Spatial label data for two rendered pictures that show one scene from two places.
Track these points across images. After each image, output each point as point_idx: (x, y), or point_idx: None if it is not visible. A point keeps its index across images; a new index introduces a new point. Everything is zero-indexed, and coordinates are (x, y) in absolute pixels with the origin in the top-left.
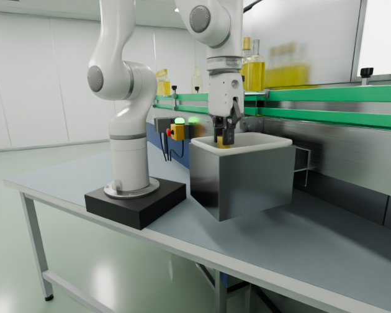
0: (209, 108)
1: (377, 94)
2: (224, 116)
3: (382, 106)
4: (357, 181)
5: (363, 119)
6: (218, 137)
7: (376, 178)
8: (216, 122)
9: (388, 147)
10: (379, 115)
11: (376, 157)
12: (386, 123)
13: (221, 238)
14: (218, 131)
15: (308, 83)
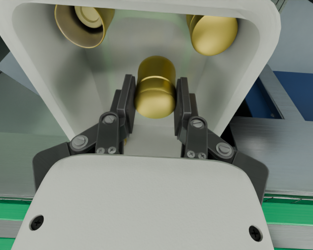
0: (235, 191)
1: None
2: (90, 153)
3: None
4: (43, 138)
5: (25, 211)
6: (151, 87)
7: (22, 144)
8: (186, 134)
9: None
10: (3, 217)
11: (13, 164)
12: None
13: None
14: (177, 112)
15: None
